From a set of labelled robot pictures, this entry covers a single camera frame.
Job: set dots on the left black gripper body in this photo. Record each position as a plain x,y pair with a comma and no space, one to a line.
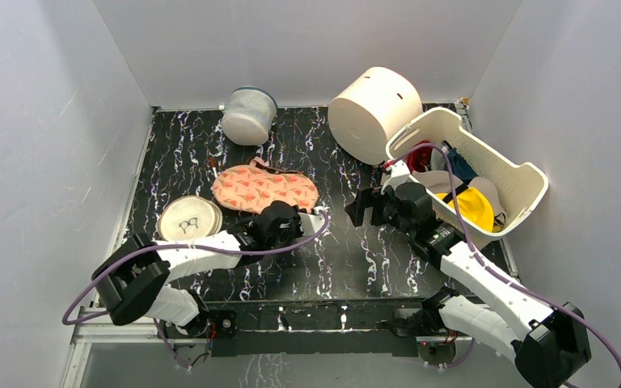
293,232

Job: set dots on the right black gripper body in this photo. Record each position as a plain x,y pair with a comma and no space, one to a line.
373,205

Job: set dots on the strawberry print mesh laundry bag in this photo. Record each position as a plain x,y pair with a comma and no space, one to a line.
254,186

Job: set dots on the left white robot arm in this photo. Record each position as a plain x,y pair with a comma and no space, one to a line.
135,281

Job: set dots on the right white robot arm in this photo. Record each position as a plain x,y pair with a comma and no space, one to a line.
546,344

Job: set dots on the yellow bra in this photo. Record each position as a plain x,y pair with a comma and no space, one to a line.
483,212

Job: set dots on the cream perforated laundry basket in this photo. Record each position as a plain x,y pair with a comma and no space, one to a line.
520,187

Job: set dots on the red garment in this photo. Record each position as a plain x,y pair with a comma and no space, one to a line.
419,160

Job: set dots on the cream round tub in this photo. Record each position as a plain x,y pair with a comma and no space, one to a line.
370,111

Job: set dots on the blue garment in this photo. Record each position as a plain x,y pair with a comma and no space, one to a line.
459,165

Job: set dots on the small white red pen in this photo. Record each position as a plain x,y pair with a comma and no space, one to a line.
213,164

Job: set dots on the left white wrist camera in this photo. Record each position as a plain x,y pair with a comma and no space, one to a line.
314,222

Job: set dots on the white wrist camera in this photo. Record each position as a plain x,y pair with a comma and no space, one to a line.
314,222
395,173

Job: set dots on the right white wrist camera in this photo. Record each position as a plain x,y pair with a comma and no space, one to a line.
395,173

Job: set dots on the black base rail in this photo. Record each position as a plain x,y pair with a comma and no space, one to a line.
353,326

